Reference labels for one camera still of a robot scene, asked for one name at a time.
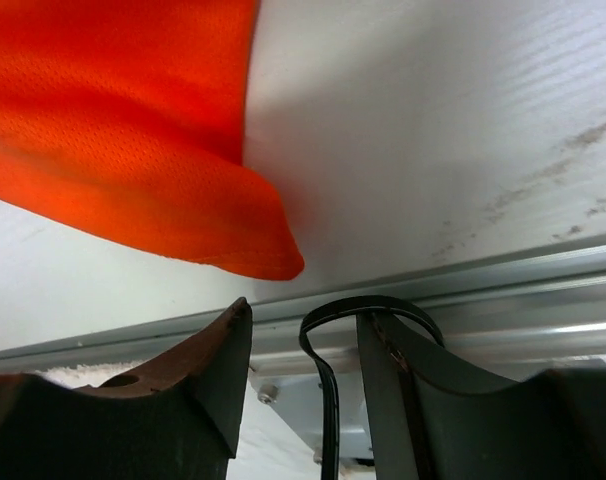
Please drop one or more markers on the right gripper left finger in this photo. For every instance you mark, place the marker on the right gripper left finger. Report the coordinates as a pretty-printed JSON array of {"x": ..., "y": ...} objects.
[{"x": 175, "y": 416}]

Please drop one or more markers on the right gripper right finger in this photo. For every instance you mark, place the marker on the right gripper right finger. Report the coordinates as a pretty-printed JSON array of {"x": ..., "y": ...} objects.
[{"x": 433, "y": 415}]

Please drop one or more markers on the orange t shirt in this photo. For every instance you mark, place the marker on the orange t shirt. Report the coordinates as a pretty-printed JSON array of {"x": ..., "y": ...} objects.
[{"x": 125, "y": 120}]

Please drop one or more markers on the white front cover board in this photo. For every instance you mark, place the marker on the white front cover board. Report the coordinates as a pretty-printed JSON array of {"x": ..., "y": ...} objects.
[{"x": 268, "y": 448}]

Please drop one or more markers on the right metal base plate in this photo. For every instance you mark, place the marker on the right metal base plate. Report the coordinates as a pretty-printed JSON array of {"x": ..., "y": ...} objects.
[{"x": 291, "y": 386}]

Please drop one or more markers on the front aluminium frame rail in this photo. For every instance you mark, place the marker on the front aluminium frame rail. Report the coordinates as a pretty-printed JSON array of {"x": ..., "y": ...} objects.
[{"x": 514, "y": 314}]

